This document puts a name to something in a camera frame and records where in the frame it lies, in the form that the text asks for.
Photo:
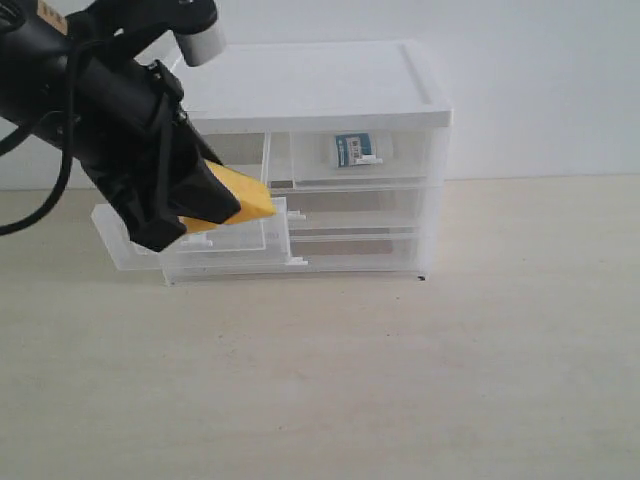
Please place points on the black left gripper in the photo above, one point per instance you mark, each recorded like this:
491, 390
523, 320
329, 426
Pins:
126, 127

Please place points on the yellow sponge block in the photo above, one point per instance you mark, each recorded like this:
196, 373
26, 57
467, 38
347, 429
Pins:
254, 198

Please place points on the white blue labelled bottle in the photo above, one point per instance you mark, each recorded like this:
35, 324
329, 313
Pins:
355, 150

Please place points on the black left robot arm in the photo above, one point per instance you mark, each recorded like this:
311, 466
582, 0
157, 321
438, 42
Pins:
36, 53

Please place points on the clear bottom wide drawer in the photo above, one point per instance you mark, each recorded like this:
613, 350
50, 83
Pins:
387, 253

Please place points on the clear wide drawer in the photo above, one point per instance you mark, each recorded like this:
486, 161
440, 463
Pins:
352, 210
387, 253

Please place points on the clear middle wide drawer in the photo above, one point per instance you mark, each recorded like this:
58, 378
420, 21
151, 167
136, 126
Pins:
352, 210

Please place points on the white plastic drawer cabinet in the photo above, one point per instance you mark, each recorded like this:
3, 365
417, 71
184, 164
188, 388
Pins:
283, 89

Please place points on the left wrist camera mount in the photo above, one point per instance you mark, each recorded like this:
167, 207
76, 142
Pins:
126, 28

